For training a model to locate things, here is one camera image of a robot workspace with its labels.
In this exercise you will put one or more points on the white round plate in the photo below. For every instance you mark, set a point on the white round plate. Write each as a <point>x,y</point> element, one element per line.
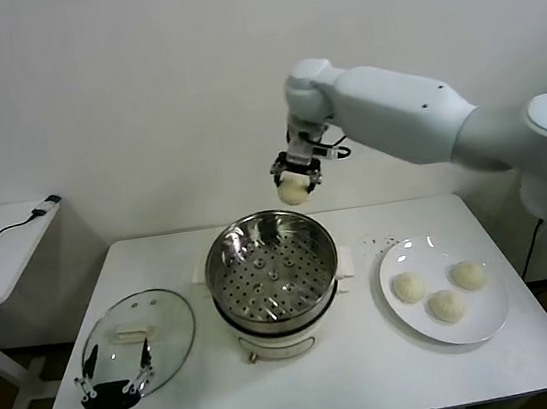
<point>436,253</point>

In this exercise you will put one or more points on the steel steamer pot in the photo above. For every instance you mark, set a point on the steel steamer pot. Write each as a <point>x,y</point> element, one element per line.
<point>276,342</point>

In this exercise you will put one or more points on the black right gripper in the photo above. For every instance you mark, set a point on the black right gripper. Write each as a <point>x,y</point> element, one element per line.
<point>303,150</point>

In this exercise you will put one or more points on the white side table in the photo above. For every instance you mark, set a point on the white side table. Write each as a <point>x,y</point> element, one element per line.
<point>5,270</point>

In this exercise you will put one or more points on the stainless steel steamer basket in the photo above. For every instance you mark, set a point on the stainless steel steamer basket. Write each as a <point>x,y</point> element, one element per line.
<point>272,270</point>

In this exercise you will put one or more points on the white steamed baozi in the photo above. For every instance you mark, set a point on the white steamed baozi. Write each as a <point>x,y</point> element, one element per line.
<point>447,306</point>
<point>469,273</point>
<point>407,288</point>
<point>296,191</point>

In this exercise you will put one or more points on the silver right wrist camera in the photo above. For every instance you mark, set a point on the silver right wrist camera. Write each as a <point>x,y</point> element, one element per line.
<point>329,151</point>

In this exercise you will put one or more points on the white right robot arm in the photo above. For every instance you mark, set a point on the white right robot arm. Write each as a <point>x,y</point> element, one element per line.
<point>392,108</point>

